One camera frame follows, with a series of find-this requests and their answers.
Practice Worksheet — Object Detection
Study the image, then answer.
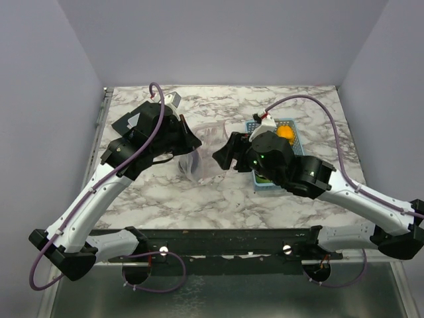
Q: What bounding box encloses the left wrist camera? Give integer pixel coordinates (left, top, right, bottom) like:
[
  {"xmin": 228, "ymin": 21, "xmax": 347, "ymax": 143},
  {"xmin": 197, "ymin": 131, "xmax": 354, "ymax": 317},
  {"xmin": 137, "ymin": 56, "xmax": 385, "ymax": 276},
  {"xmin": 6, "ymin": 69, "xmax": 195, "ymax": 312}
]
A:
[{"xmin": 164, "ymin": 91, "xmax": 181, "ymax": 109}]

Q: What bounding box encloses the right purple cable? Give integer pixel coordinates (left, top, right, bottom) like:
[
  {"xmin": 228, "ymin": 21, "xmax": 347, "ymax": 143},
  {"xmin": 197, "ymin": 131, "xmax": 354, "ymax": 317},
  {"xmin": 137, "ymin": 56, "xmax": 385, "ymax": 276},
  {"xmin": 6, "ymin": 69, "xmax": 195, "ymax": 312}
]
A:
[{"xmin": 261, "ymin": 94, "xmax": 424, "ymax": 288}]

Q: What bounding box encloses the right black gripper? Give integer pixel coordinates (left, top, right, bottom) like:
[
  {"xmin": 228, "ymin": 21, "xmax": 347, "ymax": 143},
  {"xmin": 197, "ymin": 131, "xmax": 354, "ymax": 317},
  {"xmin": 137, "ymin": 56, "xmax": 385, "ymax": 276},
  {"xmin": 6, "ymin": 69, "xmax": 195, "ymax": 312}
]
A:
[{"xmin": 212, "ymin": 131, "xmax": 283, "ymax": 186}]

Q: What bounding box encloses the clear pink zip top bag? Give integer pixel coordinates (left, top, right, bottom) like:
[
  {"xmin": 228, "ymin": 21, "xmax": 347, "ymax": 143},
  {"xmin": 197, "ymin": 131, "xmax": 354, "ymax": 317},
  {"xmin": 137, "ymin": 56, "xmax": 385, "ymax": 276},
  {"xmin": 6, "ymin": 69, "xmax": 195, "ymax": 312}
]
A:
[{"xmin": 178, "ymin": 121, "xmax": 229, "ymax": 184}]

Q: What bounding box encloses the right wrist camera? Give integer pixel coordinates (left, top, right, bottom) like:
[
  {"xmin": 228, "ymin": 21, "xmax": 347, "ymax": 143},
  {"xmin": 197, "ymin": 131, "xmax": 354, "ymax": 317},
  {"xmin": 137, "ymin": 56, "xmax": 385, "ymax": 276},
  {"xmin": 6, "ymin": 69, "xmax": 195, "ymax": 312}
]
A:
[{"xmin": 251, "ymin": 111, "xmax": 276, "ymax": 138}]

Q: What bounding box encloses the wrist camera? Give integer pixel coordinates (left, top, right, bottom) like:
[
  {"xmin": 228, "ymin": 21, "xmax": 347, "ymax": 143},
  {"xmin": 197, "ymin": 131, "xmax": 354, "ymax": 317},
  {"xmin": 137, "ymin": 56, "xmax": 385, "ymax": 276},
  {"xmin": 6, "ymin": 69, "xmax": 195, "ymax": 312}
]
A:
[
  {"xmin": 164, "ymin": 91, "xmax": 181, "ymax": 109},
  {"xmin": 251, "ymin": 111, "xmax": 276, "ymax": 138}
]

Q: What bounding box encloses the yellow toy bell pepper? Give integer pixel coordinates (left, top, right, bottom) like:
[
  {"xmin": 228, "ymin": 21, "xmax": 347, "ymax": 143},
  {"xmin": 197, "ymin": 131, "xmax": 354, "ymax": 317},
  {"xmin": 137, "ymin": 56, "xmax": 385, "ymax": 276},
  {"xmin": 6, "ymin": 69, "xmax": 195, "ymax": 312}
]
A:
[{"xmin": 276, "ymin": 125, "xmax": 295, "ymax": 145}]

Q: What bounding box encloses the black foam pad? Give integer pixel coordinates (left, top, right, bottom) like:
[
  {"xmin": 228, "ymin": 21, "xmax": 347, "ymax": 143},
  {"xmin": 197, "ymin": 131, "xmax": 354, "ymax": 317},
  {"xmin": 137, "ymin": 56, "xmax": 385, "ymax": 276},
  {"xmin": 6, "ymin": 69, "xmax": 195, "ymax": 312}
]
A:
[{"xmin": 112, "ymin": 101, "xmax": 150, "ymax": 136}]

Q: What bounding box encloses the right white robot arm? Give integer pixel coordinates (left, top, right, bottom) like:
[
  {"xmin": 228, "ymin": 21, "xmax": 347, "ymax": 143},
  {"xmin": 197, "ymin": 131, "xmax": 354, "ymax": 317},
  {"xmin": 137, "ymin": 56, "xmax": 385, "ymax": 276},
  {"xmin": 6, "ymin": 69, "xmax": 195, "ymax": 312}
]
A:
[{"xmin": 213, "ymin": 132, "xmax": 423, "ymax": 260}]

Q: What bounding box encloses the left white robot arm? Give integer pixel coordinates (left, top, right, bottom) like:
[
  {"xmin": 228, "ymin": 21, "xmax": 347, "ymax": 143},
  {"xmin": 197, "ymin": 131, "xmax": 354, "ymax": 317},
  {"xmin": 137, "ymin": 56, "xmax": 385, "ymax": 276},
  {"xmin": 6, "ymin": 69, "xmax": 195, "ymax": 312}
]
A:
[{"xmin": 29, "ymin": 101, "xmax": 201, "ymax": 281}]

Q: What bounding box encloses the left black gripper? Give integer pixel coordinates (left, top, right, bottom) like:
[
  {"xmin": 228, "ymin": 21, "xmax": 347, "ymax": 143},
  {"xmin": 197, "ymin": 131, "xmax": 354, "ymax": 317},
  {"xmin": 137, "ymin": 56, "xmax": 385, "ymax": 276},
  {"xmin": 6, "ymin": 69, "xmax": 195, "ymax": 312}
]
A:
[{"xmin": 152, "ymin": 115, "xmax": 203, "ymax": 157}]

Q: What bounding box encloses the light blue plastic basket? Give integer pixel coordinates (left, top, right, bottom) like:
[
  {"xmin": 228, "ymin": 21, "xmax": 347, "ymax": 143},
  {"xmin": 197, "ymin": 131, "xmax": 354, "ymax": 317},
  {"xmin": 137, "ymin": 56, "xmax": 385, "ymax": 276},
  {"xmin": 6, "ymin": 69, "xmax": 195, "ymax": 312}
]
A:
[{"xmin": 245, "ymin": 118, "xmax": 305, "ymax": 193}]

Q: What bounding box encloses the green toy cabbage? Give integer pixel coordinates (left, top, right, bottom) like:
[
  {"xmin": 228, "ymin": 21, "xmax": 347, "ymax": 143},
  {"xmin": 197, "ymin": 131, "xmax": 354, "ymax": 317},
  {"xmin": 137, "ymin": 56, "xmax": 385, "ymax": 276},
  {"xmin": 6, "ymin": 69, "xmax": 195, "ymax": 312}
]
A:
[{"xmin": 254, "ymin": 173, "xmax": 273, "ymax": 185}]

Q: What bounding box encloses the purple cable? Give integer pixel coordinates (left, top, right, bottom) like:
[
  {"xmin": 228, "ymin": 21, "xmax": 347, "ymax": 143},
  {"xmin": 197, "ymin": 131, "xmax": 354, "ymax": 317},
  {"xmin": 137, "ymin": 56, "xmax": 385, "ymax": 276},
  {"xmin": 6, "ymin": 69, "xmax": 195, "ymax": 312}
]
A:
[
  {"xmin": 261, "ymin": 94, "xmax": 424, "ymax": 288},
  {"xmin": 28, "ymin": 81, "xmax": 187, "ymax": 293}
]

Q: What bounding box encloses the aluminium rail frame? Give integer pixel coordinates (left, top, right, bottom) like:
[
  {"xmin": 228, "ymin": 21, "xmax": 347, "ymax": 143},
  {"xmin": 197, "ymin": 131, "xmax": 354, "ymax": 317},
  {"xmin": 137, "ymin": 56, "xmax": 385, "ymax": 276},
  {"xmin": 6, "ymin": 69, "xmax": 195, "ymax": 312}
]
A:
[{"xmin": 39, "ymin": 105, "xmax": 416, "ymax": 317}]

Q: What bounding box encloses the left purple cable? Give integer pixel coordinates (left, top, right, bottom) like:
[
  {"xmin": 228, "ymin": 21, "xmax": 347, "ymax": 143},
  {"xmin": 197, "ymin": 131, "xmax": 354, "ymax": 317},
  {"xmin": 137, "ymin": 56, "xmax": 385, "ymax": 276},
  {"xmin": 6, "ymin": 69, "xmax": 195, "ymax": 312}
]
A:
[{"xmin": 28, "ymin": 81, "xmax": 187, "ymax": 293}]

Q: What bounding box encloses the dark purple toy eggplant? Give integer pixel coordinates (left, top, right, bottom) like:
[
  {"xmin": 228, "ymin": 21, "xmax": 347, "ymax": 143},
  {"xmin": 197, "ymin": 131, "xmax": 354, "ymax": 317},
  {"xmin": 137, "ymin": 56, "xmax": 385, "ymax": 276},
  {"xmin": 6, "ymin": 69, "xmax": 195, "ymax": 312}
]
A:
[{"xmin": 178, "ymin": 150, "xmax": 201, "ymax": 176}]

